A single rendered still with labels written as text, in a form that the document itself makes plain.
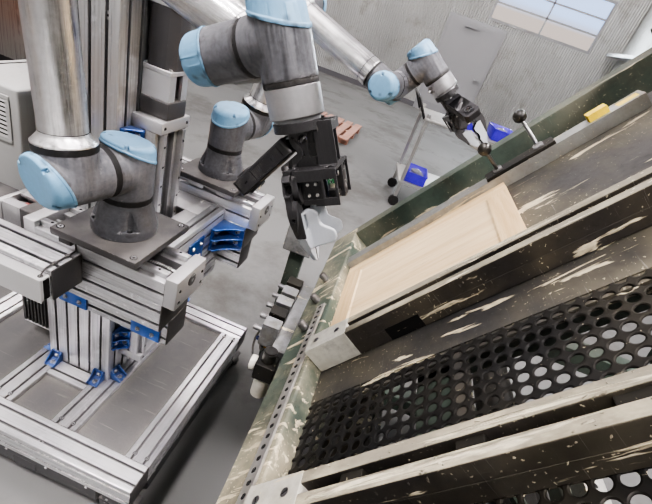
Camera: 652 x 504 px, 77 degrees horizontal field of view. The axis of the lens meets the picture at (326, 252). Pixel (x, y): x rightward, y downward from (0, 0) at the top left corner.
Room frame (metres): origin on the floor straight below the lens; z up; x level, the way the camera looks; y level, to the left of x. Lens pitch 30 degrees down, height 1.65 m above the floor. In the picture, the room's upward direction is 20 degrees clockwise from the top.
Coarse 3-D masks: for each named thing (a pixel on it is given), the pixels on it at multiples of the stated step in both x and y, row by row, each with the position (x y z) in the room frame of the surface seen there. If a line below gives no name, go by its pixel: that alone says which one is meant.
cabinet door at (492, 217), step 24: (504, 192) 1.14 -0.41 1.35; (456, 216) 1.17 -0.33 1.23; (480, 216) 1.08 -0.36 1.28; (504, 216) 1.00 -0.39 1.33; (408, 240) 1.19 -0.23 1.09; (432, 240) 1.10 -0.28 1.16; (456, 240) 1.02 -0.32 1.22; (480, 240) 0.95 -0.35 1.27; (360, 264) 1.22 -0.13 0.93; (384, 264) 1.12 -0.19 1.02; (408, 264) 1.03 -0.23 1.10; (432, 264) 0.96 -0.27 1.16; (360, 288) 1.05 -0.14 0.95; (384, 288) 0.97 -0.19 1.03; (336, 312) 0.97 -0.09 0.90
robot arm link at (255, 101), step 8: (320, 0) 1.42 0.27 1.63; (256, 88) 1.41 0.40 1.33; (248, 96) 1.42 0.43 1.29; (256, 96) 1.41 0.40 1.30; (264, 96) 1.41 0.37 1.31; (248, 104) 1.39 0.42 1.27; (256, 104) 1.40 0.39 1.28; (264, 104) 1.41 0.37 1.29; (256, 112) 1.39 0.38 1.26; (264, 112) 1.40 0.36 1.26; (256, 120) 1.39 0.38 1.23; (264, 120) 1.42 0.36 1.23; (256, 128) 1.38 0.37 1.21; (264, 128) 1.43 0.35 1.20; (256, 136) 1.41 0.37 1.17
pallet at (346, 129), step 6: (324, 114) 6.67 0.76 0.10; (330, 114) 6.81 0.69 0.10; (342, 120) 6.71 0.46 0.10; (342, 126) 6.34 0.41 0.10; (348, 126) 6.47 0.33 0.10; (354, 126) 6.60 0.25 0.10; (360, 126) 6.74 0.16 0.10; (342, 132) 6.08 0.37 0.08; (348, 132) 6.13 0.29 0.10; (354, 132) 6.25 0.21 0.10; (342, 138) 5.72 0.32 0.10; (348, 138) 5.82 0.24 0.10
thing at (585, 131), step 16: (640, 96) 1.21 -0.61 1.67; (608, 112) 1.22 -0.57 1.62; (624, 112) 1.21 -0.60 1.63; (576, 128) 1.24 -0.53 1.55; (592, 128) 1.22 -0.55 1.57; (608, 128) 1.21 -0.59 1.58; (560, 144) 1.22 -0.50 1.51; (576, 144) 1.22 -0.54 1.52; (528, 160) 1.22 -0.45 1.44; (544, 160) 1.22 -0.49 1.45; (512, 176) 1.22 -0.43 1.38; (464, 192) 1.26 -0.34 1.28; (480, 192) 1.23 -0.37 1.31; (448, 208) 1.23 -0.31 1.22; (416, 224) 1.23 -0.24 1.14; (384, 240) 1.25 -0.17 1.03; (352, 256) 1.28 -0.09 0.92; (368, 256) 1.24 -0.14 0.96
